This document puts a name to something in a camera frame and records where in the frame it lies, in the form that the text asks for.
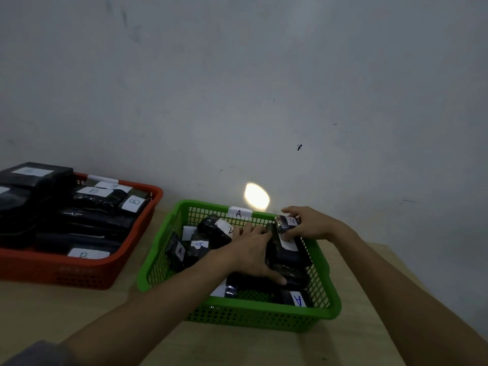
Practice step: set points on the person's left hand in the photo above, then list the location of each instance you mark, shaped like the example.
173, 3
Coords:
246, 255

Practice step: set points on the person's right hand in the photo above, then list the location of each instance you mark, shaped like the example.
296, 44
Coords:
314, 224

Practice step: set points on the person's left thumb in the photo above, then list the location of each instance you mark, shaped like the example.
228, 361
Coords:
275, 275

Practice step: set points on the person's right thumb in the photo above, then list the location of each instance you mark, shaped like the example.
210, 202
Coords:
293, 233

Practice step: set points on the small black labelled packet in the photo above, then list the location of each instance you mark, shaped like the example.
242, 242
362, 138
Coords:
284, 224

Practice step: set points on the large black labelled packet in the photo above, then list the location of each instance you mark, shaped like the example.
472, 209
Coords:
293, 259

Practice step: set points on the person's right forearm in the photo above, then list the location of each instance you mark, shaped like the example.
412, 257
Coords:
400, 301

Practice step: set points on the person's left forearm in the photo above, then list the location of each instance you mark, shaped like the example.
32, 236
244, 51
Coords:
152, 312

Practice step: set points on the green plastic basket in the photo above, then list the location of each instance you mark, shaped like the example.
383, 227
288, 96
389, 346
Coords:
247, 317

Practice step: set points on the white paper basket label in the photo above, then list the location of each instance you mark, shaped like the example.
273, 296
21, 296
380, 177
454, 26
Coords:
238, 213

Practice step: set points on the pile of black wrapped packets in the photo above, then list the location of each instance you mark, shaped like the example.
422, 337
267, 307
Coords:
209, 229

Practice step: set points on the stack of black wrapped packets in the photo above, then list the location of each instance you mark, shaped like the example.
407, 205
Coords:
95, 221

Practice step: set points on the red plastic basket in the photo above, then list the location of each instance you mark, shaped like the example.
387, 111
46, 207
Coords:
57, 272

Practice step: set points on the grey sleeve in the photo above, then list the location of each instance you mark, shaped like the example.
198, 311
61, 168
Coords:
30, 356

